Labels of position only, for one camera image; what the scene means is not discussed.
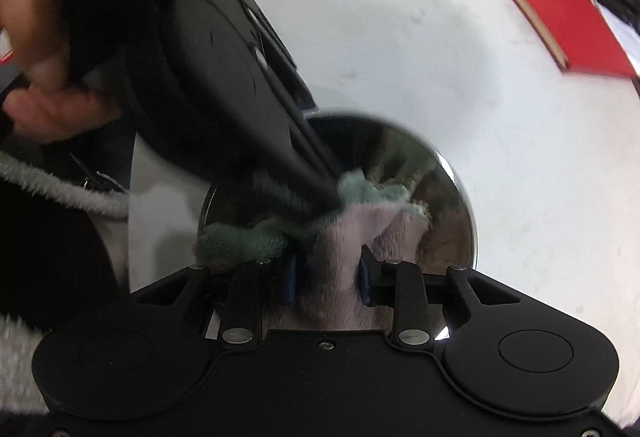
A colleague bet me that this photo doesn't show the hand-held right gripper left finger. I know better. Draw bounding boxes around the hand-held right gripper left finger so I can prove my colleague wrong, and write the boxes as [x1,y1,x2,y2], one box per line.
[131,253,302,347]

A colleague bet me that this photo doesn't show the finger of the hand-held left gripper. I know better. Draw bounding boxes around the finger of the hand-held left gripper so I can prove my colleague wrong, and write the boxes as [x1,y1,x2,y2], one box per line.
[235,107,343,218]
[245,2,321,117]

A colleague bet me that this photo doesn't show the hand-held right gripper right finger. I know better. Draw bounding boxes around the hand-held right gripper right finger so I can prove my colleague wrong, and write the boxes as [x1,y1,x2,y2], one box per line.
[358,247,522,348]

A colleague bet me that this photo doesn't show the pink and green cloth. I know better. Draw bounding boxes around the pink and green cloth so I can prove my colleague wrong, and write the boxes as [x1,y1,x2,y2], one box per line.
[192,170,431,333]

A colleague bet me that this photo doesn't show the steel bowl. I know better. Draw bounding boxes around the steel bowl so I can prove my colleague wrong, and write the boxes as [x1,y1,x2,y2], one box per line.
[197,110,478,343]

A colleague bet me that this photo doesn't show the person's left hand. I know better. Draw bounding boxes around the person's left hand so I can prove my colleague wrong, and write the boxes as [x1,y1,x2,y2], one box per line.
[0,0,124,144]

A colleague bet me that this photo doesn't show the person's dark fleece-trimmed jacket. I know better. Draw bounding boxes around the person's dark fleece-trimmed jacket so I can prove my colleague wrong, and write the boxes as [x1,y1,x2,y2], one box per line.
[0,137,133,437]

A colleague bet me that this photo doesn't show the red notebook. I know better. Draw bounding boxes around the red notebook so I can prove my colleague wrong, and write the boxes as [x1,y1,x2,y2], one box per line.
[500,0,640,79]

